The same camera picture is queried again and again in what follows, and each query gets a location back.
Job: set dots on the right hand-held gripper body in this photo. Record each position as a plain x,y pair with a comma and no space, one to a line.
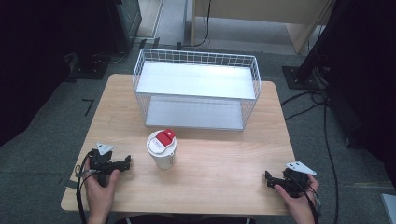
295,180

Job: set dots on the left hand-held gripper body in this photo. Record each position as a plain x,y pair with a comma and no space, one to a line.
104,163

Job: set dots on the white cup with red lid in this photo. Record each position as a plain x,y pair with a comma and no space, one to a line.
162,155

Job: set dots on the person's right hand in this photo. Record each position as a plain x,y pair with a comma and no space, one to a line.
301,200

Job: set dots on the person's left hand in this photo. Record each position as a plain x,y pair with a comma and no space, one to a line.
100,189

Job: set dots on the person's dark clothing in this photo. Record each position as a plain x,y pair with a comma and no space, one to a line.
186,219

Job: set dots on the pale box corner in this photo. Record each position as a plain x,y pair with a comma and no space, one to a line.
389,207

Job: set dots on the light wooden cabinet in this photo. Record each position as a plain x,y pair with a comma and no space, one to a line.
274,12

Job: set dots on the black stand with base plate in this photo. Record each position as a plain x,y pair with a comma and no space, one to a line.
306,67

